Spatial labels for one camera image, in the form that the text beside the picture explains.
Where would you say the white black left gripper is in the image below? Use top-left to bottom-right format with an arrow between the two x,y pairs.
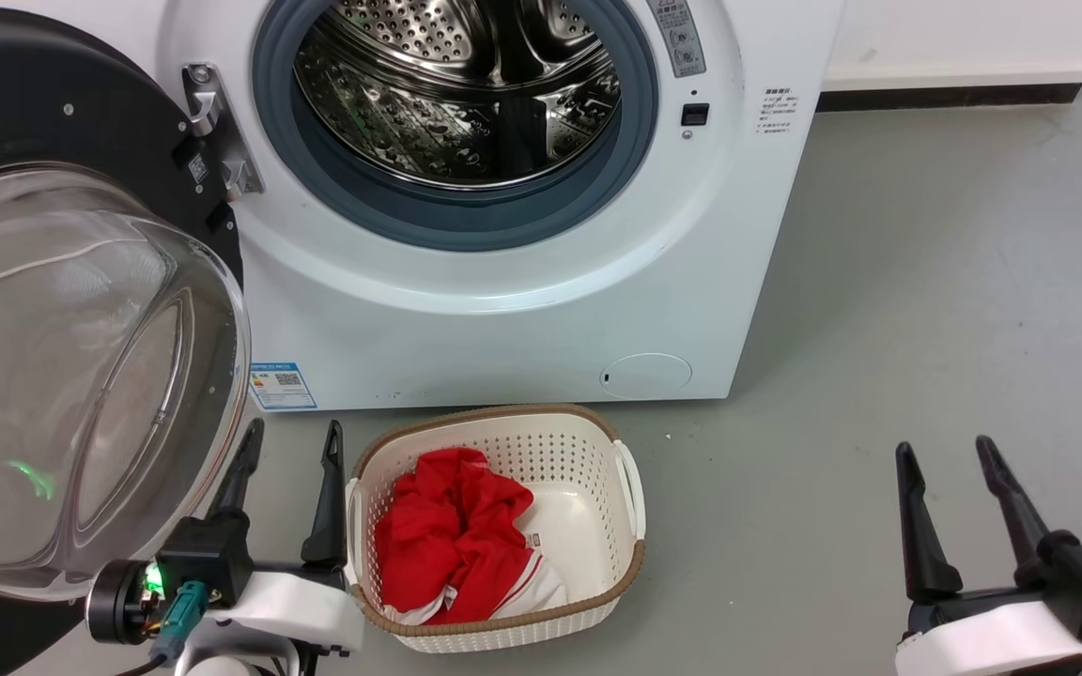
158,418 -> 365,653

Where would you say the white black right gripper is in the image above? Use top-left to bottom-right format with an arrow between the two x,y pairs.
895,435 -> 1082,676

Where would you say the black round glass washer door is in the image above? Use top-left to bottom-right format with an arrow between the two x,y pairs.
0,5 -> 255,676

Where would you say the white front-load washing machine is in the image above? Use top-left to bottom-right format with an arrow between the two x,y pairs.
161,0 -> 847,414

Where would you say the silver metal door hinge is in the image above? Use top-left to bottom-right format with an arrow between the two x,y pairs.
181,63 -> 266,201

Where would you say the blue energy label sticker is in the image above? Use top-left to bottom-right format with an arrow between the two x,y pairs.
249,362 -> 318,412

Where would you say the red and white garment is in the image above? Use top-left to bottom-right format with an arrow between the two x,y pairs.
374,447 -> 568,626

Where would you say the white perforated laundry basket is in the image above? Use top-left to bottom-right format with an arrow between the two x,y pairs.
344,404 -> 647,653

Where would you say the round white filter cover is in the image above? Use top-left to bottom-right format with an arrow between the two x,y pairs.
599,353 -> 693,400

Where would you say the black skirting strip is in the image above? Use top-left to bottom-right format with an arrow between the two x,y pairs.
815,83 -> 1082,114

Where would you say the small printed text sticker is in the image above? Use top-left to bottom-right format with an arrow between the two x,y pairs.
759,87 -> 796,135

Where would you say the grey warning label sticker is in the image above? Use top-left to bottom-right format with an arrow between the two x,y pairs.
646,0 -> 707,79

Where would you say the teal left cable connector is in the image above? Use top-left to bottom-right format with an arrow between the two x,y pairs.
151,580 -> 210,664

